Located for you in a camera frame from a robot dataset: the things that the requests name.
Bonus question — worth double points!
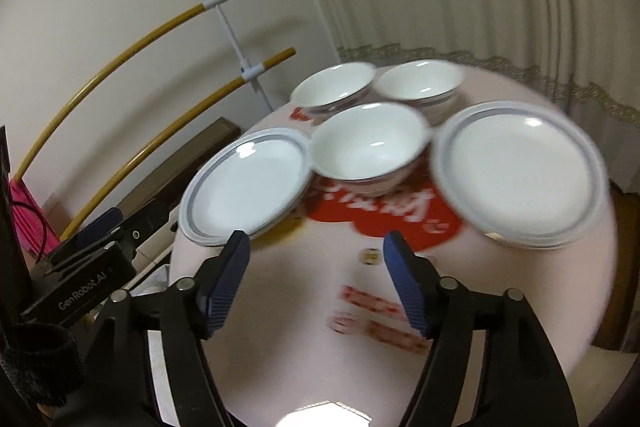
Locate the pink cloth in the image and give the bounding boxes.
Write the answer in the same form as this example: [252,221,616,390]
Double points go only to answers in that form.
[9,179,52,259]

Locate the white bowl with blue band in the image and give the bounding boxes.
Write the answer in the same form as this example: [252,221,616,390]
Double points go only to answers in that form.
[310,102,433,198]
[375,59,466,120]
[291,63,377,115]

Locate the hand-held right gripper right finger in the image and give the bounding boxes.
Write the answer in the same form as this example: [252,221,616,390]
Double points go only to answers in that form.
[381,230,582,427]

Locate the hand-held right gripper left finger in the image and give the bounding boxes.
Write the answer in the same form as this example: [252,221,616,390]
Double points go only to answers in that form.
[75,230,252,427]

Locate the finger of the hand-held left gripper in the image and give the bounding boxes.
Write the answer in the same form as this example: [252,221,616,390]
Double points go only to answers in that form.
[116,198,180,254]
[60,208,125,257]

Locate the white connector rod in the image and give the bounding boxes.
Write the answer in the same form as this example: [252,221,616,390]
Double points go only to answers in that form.
[201,0,274,114]

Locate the white plate with blue rim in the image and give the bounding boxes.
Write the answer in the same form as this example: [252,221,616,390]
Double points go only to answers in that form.
[177,127,314,250]
[430,101,609,253]

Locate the short yellow curved pole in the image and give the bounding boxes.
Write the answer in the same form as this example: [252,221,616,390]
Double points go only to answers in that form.
[60,48,297,242]

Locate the black cable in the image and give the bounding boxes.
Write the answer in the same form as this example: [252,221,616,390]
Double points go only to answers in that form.
[10,202,49,259]

